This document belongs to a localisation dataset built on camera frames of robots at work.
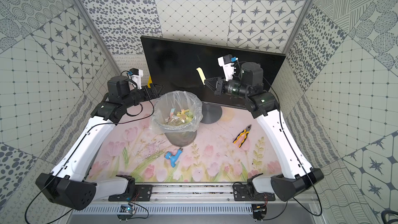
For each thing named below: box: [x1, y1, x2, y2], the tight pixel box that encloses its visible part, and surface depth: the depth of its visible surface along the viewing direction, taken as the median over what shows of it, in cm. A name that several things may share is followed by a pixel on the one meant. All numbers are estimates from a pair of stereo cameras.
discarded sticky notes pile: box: [164, 108, 194, 126], surface depth 87 cm
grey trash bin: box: [164, 129, 198, 148], surface depth 81 cm
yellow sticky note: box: [195, 67, 207, 86], surface depth 63 cm
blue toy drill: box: [164, 147, 183, 168], surface depth 85 cm
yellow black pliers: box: [232, 124, 252, 148], surface depth 95 cm
